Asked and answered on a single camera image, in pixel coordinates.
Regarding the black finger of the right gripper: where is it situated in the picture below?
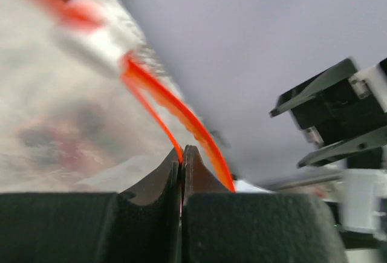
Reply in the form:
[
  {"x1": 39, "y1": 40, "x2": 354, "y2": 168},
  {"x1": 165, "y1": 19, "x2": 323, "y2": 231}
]
[
  {"x1": 298, "y1": 126, "x2": 386, "y2": 167},
  {"x1": 269, "y1": 57, "x2": 357, "y2": 117}
]

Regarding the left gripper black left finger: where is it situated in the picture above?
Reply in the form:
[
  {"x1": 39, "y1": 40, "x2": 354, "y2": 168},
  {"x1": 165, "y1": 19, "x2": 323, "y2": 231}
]
[{"x1": 1, "y1": 152, "x2": 180, "y2": 262}]

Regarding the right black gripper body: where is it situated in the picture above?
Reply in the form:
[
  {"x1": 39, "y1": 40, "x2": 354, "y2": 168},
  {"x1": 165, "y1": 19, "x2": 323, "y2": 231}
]
[{"x1": 302, "y1": 59, "x2": 386, "y2": 243}]

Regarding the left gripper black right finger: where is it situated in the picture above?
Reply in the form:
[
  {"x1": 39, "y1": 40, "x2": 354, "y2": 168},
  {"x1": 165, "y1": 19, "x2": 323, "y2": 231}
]
[{"x1": 182, "y1": 146, "x2": 347, "y2": 263}]

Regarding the clear orange-zip bag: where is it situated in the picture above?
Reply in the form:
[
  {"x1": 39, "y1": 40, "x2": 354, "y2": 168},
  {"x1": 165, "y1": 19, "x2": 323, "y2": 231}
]
[{"x1": 1, "y1": 0, "x2": 234, "y2": 192}]

